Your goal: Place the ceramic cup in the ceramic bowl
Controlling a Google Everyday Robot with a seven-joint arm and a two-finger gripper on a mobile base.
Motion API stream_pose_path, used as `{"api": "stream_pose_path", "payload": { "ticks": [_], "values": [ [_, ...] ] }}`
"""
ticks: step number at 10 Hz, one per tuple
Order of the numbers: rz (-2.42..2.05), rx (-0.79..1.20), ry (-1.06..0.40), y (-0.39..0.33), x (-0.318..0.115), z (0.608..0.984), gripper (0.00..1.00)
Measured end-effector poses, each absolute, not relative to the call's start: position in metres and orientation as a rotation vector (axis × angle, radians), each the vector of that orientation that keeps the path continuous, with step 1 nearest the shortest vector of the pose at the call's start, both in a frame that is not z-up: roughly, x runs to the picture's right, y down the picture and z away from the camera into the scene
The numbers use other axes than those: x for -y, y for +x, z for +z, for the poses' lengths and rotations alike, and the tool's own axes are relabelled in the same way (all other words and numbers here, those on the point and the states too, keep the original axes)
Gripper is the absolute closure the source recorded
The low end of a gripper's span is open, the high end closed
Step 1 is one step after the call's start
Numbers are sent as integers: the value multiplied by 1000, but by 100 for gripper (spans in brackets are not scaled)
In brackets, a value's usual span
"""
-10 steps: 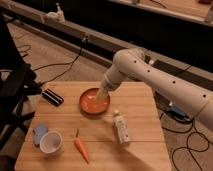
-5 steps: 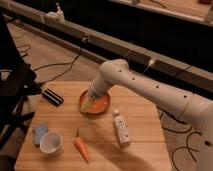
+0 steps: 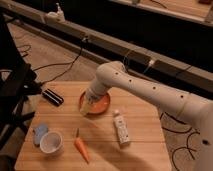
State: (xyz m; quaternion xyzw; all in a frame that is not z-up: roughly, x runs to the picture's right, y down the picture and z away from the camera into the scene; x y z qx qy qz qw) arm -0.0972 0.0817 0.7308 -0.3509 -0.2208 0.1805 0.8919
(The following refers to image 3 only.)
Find black camera tripod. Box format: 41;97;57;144
0;12;41;150

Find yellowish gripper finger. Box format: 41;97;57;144
80;98;93;116

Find blue sponge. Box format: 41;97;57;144
33;124;48;146

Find grey metal rail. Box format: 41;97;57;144
0;0;213;91

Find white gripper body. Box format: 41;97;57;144
85;80;108;104

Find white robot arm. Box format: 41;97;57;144
80;61;213;171

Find orange ceramic bowl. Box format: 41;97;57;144
89;94;110;115

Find black cables at right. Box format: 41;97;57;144
159;111;213;171

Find white plastic bottle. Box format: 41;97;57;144
113;110;130;145

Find black floor cable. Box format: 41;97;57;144
14;36;89;85

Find orange toy carrot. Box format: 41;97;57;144
74;130;90;163

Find white ceramic cup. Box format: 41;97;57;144
40;131;63;155

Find black rectangular box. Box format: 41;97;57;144
42;89;64;106

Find white device on rail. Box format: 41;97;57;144
46;4;65;22

